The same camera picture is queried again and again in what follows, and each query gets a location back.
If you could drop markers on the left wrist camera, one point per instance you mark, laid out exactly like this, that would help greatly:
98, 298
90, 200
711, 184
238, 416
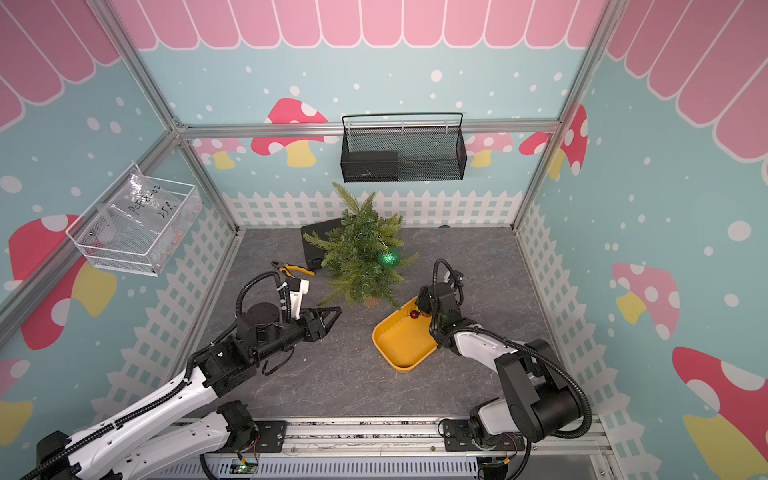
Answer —
296, 289

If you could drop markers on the small green christmas tree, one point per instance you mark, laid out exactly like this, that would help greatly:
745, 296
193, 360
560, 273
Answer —
351, 249

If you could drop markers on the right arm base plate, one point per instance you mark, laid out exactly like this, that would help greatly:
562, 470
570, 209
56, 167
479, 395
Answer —
464, 435

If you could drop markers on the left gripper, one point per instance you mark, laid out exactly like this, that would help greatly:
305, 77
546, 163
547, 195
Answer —
317, 330

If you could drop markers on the aluminium front rail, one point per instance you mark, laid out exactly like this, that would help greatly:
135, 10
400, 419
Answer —
306, 437

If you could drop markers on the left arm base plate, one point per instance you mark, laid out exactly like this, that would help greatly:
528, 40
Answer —
263, 436

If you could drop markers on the black wire mesh basket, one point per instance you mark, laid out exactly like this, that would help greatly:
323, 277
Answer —
430, 146

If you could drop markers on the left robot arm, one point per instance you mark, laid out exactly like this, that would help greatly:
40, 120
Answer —
136, 442

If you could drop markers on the clear plastic bag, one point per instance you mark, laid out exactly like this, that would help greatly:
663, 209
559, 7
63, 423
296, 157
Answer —
138, 212

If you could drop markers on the yellow plastic tray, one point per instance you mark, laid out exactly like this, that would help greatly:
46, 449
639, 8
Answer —
402, 341

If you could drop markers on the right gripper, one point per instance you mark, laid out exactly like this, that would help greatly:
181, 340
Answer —
434, 308

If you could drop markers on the black box in basket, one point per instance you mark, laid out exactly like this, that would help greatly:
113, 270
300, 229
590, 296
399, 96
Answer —
370, 166

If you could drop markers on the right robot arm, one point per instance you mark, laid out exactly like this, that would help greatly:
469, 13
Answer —
539, 398

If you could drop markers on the white wire basket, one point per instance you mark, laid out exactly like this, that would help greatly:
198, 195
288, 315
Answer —
85, 231

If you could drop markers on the yellow black pliers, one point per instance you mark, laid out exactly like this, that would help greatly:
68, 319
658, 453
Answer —
291, 270

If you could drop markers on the green glitter ball ornament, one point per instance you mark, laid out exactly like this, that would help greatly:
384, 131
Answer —
389, 258

